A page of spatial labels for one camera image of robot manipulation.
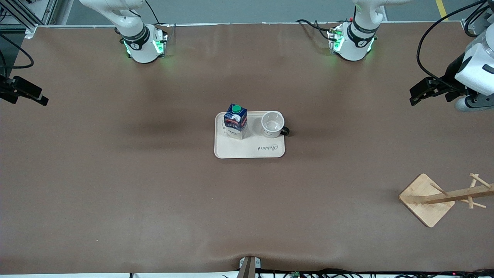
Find wooden mug stand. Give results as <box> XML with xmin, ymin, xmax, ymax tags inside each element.
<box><xmin>398</xmin><ymin>173</ymin><xmax>494</xmax><ymax>228</ymax></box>

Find cream tray with bear print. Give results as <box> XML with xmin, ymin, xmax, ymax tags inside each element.
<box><xmin>214</xmin><ymin>111</ymin><xmax>286</xmax><ymax>159</ymax></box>

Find black left arm base cables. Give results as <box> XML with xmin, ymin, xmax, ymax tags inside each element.
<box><xmin>296</xmin><ymin>19</ymin><xmax>334</xmax><ymax>41</ymax></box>

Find black right arm base cable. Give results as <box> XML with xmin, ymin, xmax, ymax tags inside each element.
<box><xmin>145</xmin><ymin>0</ymin><xmax>172</xmax><ymax>29</ymax></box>

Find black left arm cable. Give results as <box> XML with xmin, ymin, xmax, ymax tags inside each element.
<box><xmin>417</xmin><ymin>0</ymin><xmax>494</xmax><ymax>90</ymax></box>

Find white smiley cup black handle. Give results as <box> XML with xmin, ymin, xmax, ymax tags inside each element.
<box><xmin>261</xmin><ymin>111</ymin><xmax>290</xmax><ymax>139</ymax></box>

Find brown table mat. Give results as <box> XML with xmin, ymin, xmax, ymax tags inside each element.
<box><xmin>0</xmin><ymin>22</ymin><xmax>494</xmax><ymax>275</ymax></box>

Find aluminium frame corner post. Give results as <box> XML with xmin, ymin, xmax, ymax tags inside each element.
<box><xmin>461</xmin><ymin>0</ymin><xmax>494</xmax><ymax>31</ymax></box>

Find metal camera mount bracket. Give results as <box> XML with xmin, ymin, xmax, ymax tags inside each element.
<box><xmin>239</xmin><ymin>256</ymin><xmax>262</xmax><ymax>278</ymax></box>

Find blue milk carton green cap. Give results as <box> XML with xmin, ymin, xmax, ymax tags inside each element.
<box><xmin>224</xmin><ymin>103</ymin><xmax>248</xmax><ymax>140</ymax></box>

